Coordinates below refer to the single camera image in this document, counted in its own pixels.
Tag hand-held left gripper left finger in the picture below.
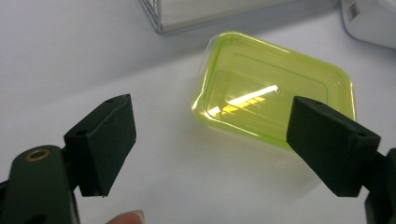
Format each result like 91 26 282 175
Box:
63 93 137 198

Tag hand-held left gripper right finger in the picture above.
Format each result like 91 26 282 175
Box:
286 95 382 198

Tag green transparent plastic container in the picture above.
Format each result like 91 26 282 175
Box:
191 30 357 151

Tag white lidded plastic container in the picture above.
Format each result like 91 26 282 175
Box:
340 0 396 50

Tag clear plastic box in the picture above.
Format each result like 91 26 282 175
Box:
138 0 298 35

